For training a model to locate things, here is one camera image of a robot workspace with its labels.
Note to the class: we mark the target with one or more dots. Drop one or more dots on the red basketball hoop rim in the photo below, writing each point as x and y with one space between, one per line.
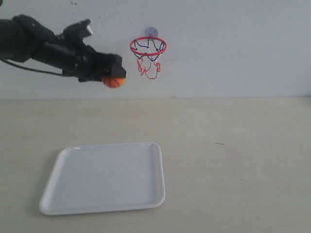
148 46

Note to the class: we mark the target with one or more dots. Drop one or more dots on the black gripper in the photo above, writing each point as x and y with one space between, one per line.
77 59

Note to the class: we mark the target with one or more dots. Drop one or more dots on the white plastic tray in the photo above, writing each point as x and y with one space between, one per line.
105 178

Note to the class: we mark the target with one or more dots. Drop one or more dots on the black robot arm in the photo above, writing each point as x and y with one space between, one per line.
23 38

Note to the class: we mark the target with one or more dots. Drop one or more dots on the clear suction cup mount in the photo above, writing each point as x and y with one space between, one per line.
151 32

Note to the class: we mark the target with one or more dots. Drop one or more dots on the small orange basketball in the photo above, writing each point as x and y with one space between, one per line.
114 82

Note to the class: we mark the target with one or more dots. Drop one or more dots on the red white black net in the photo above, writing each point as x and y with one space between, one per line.
149 66

